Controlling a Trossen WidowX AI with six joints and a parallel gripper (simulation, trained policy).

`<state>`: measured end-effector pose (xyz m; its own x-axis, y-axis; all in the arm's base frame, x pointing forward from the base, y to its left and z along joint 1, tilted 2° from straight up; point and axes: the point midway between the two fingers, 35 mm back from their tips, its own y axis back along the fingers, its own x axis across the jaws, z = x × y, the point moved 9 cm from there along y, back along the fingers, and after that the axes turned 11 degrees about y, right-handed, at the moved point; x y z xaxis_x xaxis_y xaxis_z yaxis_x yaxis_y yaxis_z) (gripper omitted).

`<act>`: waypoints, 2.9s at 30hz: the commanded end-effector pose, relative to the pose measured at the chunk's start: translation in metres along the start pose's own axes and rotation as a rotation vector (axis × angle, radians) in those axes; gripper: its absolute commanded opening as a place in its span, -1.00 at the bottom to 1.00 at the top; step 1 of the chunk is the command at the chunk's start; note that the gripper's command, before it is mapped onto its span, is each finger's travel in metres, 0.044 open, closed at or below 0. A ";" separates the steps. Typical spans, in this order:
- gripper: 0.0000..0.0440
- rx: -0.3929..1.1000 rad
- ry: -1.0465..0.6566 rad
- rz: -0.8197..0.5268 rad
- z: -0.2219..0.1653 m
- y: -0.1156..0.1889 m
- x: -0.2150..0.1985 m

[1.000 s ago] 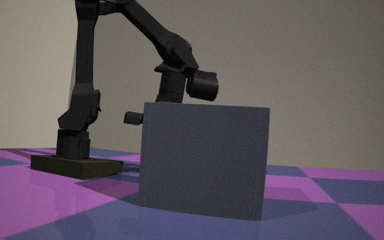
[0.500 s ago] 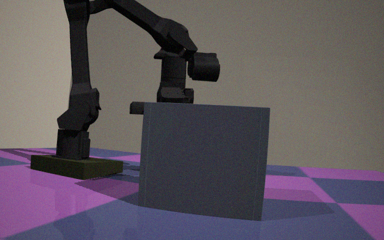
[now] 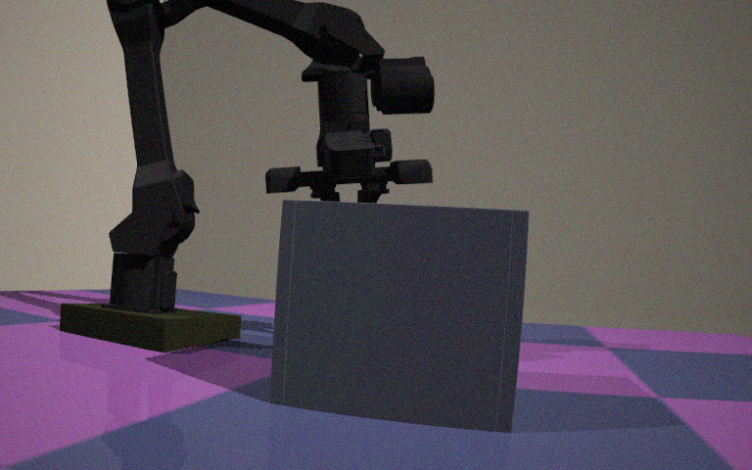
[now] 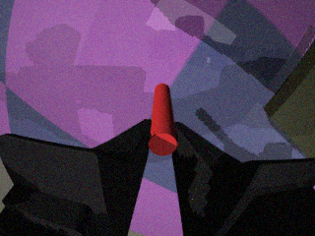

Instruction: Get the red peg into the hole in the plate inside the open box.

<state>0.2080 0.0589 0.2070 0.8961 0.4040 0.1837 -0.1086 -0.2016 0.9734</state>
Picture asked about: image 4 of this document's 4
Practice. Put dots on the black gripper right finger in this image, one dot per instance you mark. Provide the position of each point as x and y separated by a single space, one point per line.
214 188

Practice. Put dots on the red peg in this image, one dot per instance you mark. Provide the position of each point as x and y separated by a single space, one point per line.
162 139

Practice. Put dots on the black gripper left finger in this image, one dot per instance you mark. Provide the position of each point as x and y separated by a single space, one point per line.
107 178

